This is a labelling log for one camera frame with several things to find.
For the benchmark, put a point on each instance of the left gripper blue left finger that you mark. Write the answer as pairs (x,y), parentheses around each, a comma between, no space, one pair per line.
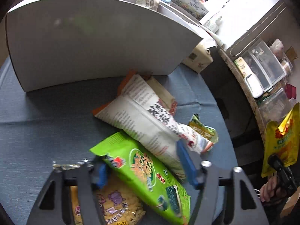
(99,175)

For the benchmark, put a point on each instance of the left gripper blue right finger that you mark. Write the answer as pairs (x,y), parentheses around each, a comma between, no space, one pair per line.
(191,163)

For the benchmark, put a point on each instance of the green seaweed snack bag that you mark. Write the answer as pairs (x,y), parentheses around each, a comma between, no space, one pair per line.
(146,176)

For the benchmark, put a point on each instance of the yellow snack pouch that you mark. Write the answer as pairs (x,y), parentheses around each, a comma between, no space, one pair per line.
(282,139)

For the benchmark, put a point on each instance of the white red-print snack bag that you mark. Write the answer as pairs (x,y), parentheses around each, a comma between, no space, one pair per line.
(137,110)

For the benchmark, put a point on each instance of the person's right hand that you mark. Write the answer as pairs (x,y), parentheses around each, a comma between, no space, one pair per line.
(271,189)

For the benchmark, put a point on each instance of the yellow purple-print snack bag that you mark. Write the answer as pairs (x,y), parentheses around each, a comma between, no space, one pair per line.
(118,204)

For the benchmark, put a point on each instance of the small green snack packet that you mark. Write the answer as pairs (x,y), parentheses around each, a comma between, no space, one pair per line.
(205,131)

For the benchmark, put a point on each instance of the brown paper snack packet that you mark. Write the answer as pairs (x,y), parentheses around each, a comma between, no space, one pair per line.
(165,98)

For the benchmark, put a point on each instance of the clear storage bin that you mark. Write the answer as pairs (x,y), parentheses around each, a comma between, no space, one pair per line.
(275,107)

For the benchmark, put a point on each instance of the white small mirror case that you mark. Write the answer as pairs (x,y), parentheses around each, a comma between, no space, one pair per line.
(254,85)

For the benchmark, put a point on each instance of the beige tissue pack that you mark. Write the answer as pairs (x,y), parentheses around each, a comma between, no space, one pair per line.
(198,59)

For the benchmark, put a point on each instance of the green-white carton on shelf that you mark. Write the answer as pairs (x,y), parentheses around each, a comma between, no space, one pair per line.
(243,67)

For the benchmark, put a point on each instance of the clear plastic drawer unit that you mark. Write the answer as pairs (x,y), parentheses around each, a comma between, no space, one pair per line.
(264,64)

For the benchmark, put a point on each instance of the white cardboard snack box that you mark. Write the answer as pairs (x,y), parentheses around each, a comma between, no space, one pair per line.
(54,42)

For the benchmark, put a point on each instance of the white bottle on sill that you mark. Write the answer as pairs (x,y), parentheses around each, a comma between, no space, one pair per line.
(213,24)

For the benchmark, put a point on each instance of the blue printed tissue box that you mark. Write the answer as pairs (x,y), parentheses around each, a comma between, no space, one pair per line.
(192,7)

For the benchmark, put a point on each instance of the beige tall biscuit bag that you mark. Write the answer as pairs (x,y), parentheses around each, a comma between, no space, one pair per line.
(150,4)

